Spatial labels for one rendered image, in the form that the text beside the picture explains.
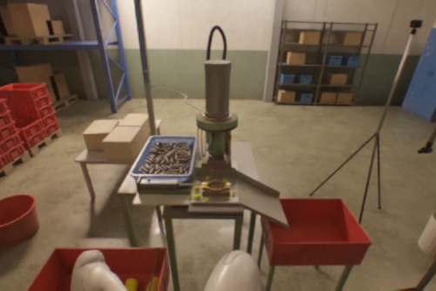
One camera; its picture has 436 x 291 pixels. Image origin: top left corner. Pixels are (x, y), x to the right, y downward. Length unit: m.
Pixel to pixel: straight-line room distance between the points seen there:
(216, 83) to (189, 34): 5.30
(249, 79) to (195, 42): 1.70
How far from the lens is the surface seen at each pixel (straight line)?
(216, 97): 1.08
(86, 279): 1.01
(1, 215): 3.28
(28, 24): 6.37
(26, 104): 4.78
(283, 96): 6.37
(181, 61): 6.43
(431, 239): 3.01
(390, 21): 7.60
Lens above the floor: 1.90
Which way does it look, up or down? 28 degrees down
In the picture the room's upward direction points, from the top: 1 degrees clockwise
